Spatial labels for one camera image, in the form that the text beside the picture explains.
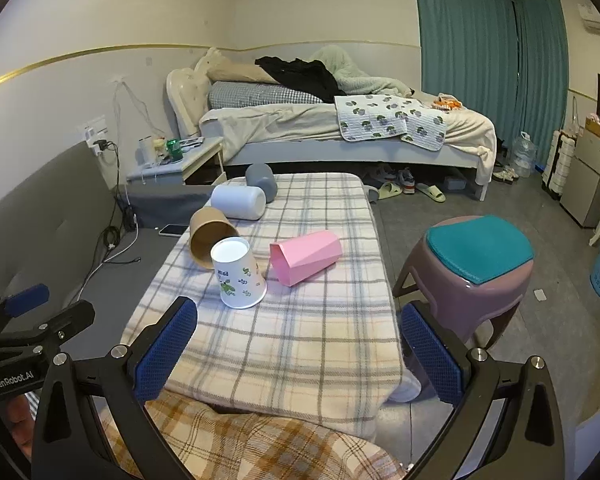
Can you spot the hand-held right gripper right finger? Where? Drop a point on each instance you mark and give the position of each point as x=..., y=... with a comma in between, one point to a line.
x=432, y=360

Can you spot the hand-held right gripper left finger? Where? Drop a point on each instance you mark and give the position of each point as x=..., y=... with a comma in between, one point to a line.
x=162, y=355

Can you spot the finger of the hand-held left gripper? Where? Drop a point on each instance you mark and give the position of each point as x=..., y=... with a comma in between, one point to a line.
x=65, y=319
x=27, y=296

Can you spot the pink faceted cup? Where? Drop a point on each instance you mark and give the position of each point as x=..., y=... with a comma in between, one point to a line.
x=310, y=255

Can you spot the white paper cup green print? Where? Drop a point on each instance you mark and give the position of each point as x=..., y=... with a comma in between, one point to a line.
x=237, y=280

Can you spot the brown paper cup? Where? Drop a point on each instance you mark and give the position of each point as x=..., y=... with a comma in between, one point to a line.
x=205, y=230

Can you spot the pale blue cup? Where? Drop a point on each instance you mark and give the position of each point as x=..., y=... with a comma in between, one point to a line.
x=237, y=201

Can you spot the grey cup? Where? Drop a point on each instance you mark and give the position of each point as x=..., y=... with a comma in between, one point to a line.
x=262, y=180

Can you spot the person's left hand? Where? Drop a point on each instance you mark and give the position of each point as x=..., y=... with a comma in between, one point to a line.
x=20, y=422

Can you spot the purple plastic stool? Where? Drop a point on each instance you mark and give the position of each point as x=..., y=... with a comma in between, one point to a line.
x=460, y=305

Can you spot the teal stool cushion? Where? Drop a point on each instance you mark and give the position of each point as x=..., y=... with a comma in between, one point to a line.
x=477, y=247

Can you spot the white smartphone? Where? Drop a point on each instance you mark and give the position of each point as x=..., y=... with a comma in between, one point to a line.
x=172, y=230

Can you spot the white paper scrap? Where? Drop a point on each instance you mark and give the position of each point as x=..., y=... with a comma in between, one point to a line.
x=540, y=294

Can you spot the plaid cloth covered table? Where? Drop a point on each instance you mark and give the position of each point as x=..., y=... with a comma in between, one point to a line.
x=300, y=340

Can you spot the orange plaid cloth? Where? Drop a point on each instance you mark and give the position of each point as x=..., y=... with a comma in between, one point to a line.
x=260, y=447

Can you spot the pale green slipper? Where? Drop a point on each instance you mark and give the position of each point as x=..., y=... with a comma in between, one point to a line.
x=389, y=191
x=432, y=192

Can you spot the grey blue box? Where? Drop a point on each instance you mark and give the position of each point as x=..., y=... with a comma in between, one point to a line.
x=454, y=183

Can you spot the grey sneakers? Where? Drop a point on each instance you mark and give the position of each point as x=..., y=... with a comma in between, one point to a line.
x=406, y=180

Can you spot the white tumbler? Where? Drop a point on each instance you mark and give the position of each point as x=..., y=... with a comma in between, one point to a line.
x=146, y=151

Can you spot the white nightstand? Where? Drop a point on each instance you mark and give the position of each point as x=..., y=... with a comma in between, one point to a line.
x=180, y=167

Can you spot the green can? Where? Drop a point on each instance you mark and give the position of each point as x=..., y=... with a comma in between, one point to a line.
x=174, y=151

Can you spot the magazine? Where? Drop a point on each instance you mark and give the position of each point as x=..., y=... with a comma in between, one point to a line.
x=191, y=143

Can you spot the clear water jug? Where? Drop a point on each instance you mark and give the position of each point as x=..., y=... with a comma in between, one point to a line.
x=524, y=157

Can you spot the white rack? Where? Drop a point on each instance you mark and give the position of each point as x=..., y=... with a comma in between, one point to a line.
x=557, y=162

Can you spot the grey fridge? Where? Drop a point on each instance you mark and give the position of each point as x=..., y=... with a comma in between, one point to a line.
x=592, y=180

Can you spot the leaf printed quilt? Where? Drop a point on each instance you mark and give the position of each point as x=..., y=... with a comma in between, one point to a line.
x=380, y=117

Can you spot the cream padded headboard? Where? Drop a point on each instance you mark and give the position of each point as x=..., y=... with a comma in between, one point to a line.
x=185, y=100

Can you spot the orange packets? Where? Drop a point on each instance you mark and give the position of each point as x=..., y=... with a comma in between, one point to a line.
x=447, y=102

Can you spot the beige bed sheet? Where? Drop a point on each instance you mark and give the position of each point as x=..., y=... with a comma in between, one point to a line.
x=280, y=122

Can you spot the checkered pillow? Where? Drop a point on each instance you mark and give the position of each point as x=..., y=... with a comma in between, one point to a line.
x=260, y=94

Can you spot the cardboard box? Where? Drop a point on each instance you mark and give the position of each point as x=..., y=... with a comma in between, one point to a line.
x=596, y=125

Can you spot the beige pillow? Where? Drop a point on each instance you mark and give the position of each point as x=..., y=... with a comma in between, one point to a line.
x=230, y=70

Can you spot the pale green fluffy blanket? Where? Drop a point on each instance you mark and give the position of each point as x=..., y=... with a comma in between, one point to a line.
x=360, y=75

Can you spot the teal curtain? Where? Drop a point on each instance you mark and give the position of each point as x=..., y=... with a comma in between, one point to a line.
x=465, y=60

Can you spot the black clothing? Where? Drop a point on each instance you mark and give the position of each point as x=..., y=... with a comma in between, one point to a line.
x=305, y=75

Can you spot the white air conditioner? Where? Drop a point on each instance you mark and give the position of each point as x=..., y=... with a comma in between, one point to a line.
x=592, y=17

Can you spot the white wall socket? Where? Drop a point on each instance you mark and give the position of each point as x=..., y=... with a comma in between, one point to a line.
x=96, y=132

